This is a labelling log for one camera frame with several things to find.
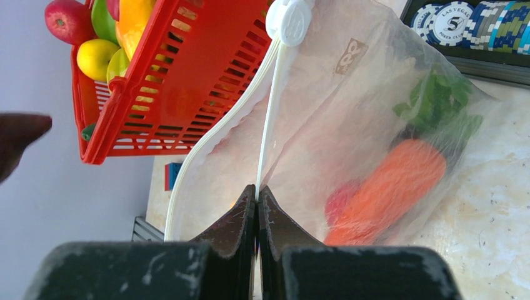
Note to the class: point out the yellow toy lemon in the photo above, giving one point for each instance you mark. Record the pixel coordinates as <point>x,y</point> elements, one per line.
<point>93,58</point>

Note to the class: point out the orange toy carrot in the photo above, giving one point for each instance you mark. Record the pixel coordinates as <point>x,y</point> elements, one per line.
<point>438,128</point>

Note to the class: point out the red plastic basket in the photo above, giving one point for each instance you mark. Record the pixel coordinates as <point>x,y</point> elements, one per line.
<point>191,64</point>

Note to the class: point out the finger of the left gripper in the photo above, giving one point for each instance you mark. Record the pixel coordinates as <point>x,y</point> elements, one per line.
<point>18,131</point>

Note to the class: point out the yellow orange toy mango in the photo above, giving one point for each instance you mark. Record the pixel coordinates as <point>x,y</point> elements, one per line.
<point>132,25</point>

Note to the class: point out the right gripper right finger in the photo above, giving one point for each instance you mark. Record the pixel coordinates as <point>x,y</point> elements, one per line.
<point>277,231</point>

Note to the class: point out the red blue building block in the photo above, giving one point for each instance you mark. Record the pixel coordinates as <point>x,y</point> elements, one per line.
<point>171,171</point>

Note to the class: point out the red toy apple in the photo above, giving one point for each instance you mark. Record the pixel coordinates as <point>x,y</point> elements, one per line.
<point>336,202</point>
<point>69,21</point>

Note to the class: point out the poker chips row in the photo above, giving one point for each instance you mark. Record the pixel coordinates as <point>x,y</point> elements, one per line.
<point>495,26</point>

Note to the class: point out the black open case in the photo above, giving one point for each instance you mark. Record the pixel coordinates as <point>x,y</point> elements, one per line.
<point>494,66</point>

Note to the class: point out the clear zip top bag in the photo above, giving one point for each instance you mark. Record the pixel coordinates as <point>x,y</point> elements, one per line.
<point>318,114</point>

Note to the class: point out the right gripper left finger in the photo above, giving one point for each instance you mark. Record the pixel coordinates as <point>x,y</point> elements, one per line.
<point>229,269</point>

